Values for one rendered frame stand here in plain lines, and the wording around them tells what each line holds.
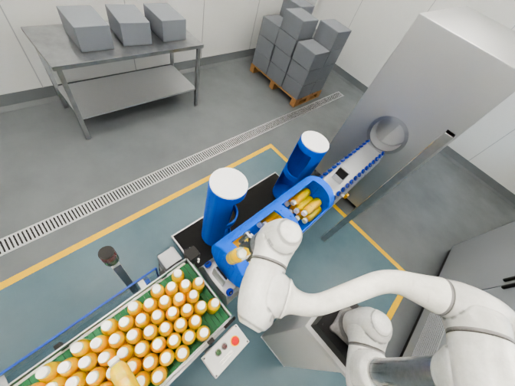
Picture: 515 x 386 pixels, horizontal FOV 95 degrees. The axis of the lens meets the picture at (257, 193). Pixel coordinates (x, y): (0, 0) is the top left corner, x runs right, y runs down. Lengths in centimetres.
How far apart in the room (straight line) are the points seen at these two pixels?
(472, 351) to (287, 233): 50
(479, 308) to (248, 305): 57
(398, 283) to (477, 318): 18
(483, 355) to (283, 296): 46
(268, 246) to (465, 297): 52
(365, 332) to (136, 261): 197
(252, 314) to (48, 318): 215
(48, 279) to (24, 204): 81
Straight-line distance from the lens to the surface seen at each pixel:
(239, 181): 171
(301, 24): 428
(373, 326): 132
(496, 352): 83
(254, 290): 62
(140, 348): 132
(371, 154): 278
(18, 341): 266
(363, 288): 72
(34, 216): 303
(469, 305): 85
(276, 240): 62
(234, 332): 131
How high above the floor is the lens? 239
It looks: 53 degrees down
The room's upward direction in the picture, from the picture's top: 24 degrees clockwise
